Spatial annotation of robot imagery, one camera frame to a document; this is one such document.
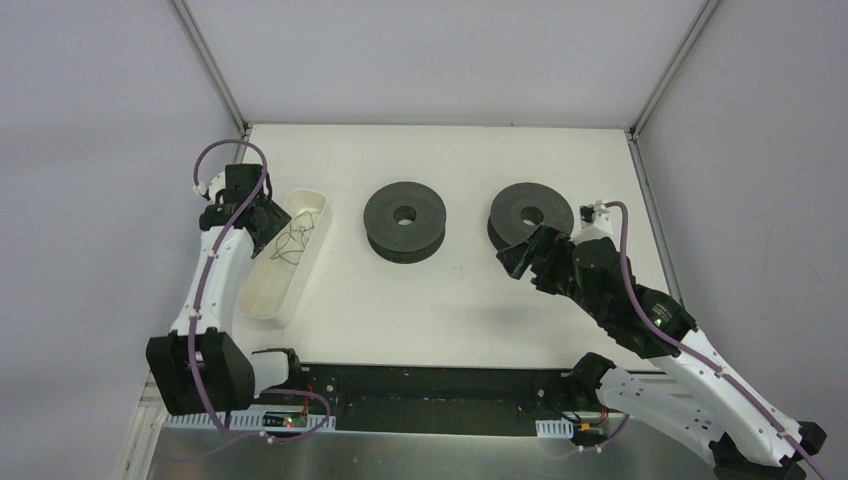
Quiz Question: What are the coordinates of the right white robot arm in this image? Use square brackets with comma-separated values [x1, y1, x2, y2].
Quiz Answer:
[496, 225, 827, 479]

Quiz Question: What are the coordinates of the white plastic tray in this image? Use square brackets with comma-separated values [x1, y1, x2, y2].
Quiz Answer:
[237, 189, 332, 331]

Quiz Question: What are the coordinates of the black spool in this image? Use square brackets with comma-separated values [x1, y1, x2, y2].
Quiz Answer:
[363, 181, 447, 264]
[487, 182, 575, 250]

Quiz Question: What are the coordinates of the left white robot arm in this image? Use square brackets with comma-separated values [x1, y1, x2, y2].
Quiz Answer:
[146, 164, 305, 416]

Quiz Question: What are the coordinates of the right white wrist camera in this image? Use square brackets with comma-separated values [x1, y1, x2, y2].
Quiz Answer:
[575, 200, 614, 243]

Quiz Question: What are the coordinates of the thin black wire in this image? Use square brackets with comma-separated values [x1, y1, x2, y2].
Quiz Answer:
[270, 210, 318, 268]

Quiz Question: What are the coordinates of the right white cable duct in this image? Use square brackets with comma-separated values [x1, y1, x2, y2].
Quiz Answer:
[535, 418, 574, 440]

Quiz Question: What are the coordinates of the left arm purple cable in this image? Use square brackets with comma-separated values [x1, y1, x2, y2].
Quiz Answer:
[178, 139, 333, 446]

